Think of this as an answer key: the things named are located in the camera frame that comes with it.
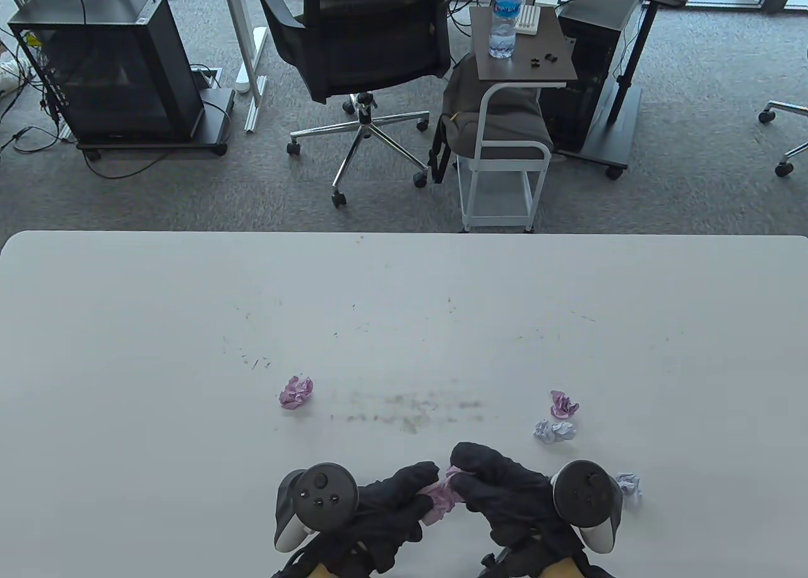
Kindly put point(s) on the person's right hand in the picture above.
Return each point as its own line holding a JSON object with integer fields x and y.
{"x": 511, "y": 502}

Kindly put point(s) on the black computer case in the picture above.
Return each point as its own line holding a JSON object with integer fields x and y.
{"x": 113, "y": 67}

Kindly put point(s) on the clear plastic water bottle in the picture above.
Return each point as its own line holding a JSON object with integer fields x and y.
{"x": 505, "y": 16}

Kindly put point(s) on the black computer tower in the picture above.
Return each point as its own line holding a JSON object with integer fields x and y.
{"x": 587, "y": 98}

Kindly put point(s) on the black standing desk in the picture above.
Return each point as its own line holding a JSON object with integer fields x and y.
{"x": 631, "y": 67}

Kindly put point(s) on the black wheeled platform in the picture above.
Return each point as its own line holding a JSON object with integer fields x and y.
{"x": 214, "y": 117}

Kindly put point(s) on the pink paper invoice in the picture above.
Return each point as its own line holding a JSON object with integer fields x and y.
{"x": 295, "y": 393}
{"x": 564, "y": 404}
{"x": 439, "y": 499}

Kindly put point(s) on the white desk leg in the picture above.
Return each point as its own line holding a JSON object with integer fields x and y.
{"x": 243, "y": 35}

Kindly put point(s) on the white ribbed box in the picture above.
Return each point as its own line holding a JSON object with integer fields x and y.
{"x": 528, "y": 19}

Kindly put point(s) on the brown side table white frame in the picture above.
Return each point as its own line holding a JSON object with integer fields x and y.
{"x": 524, "y": 70}

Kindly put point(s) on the grey bag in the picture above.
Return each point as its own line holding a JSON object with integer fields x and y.
{"x": 505, "y": 123}

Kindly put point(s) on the floor socket box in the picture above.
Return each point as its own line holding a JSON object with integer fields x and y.
{"x": 205, "y": 78}

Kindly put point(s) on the white paper invoice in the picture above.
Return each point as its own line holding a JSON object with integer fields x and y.
{"x": 629, "y": 485}
{"x": 554, "y": 431}

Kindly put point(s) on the person's left forearm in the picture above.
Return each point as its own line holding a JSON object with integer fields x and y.
{"x": 333, "y": 572}

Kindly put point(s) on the black mesh office chair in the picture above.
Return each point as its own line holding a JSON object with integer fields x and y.
{"x": 786, "y": 161}
{"x": 366, "y": 41}

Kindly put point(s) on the person's left hand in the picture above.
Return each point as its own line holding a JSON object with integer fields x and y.
{"x": 385, "y": 515}

